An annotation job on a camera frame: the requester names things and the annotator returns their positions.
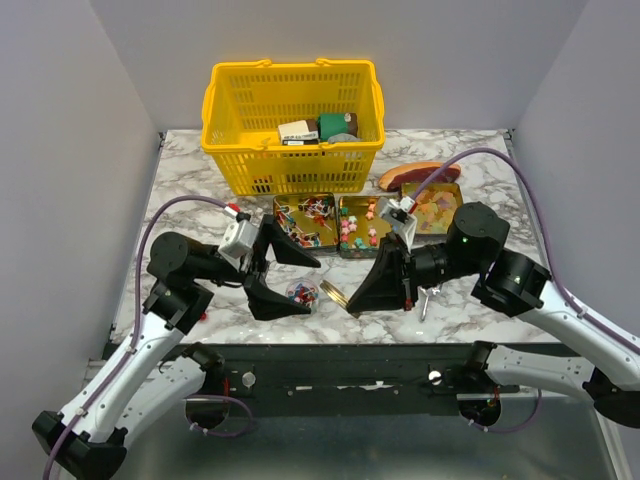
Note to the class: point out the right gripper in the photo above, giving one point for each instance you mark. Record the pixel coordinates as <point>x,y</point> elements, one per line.
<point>382,287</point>

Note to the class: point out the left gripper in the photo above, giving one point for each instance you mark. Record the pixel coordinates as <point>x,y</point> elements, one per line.
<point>264,302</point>

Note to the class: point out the clear glass jar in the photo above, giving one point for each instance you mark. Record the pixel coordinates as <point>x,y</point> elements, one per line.
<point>304,292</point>

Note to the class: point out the metal scoop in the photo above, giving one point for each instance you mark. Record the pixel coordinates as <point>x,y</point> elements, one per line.
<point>428,294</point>

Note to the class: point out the round jar lid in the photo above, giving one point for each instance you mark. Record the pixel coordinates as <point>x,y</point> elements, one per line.
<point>334,294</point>

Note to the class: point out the tin of star candies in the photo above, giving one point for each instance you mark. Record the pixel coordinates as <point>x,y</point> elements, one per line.
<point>360,227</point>

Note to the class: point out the tin of lollipops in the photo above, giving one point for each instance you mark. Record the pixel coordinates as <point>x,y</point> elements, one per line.
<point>310,220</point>

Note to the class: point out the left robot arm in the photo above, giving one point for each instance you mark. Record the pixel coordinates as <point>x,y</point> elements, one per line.
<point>91,435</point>

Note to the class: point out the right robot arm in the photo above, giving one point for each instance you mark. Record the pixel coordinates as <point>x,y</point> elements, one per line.
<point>604,369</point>

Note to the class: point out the tin of gummy candies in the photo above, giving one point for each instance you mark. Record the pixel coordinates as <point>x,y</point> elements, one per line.
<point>435,208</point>

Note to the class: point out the fake meat slice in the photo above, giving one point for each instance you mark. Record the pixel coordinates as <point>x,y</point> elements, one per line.
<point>416,172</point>

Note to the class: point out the black flat box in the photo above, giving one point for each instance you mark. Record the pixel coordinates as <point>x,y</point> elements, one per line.
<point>300,142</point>

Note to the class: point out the yellow plastic shopping basket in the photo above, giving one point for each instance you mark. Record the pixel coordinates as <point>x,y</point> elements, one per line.
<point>245,102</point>

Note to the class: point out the white brown box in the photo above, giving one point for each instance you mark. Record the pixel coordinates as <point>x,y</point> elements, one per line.
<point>302,130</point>

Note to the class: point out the grey pouch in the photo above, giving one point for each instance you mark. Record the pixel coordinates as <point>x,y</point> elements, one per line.
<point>343,138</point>

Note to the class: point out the green brown package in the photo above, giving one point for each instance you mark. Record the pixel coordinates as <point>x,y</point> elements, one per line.
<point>332,124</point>

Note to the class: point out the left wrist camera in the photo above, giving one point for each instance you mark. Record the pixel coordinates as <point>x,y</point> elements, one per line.
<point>237,240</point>

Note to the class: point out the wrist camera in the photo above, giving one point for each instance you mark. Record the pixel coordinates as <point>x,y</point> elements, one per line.
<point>237,240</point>
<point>399,214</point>

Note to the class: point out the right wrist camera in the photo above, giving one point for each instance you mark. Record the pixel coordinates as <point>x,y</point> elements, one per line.
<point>399,214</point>

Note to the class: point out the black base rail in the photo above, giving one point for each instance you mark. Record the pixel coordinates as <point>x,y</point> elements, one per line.
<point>377,379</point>

